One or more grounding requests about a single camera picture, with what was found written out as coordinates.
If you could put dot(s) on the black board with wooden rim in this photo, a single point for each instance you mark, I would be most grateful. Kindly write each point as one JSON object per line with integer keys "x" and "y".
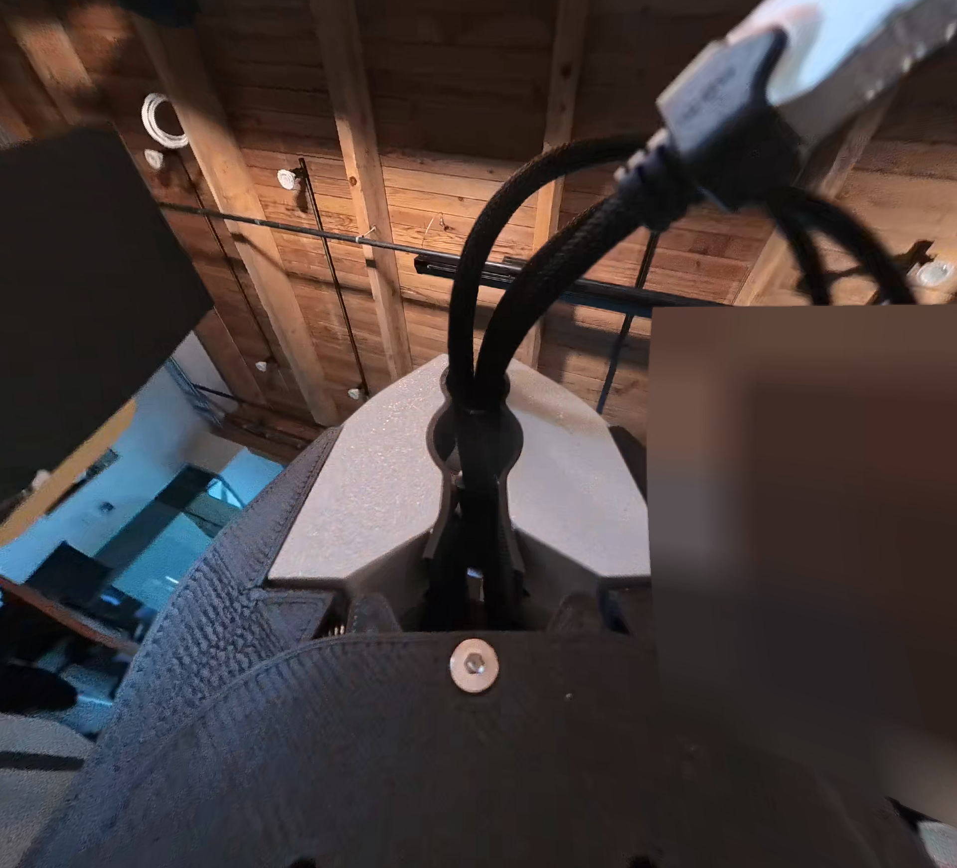
{"x": 90, "y": 285}

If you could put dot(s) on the long wooden office desk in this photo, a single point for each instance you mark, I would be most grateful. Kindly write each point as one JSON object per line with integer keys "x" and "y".
{"x": 75, "y": 621}

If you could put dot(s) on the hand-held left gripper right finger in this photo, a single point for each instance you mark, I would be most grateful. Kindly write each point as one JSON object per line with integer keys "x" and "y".
{"x": 583, "y": 494}

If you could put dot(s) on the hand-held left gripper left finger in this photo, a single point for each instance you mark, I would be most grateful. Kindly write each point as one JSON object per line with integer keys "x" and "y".
{"x": 359, "y": 502}

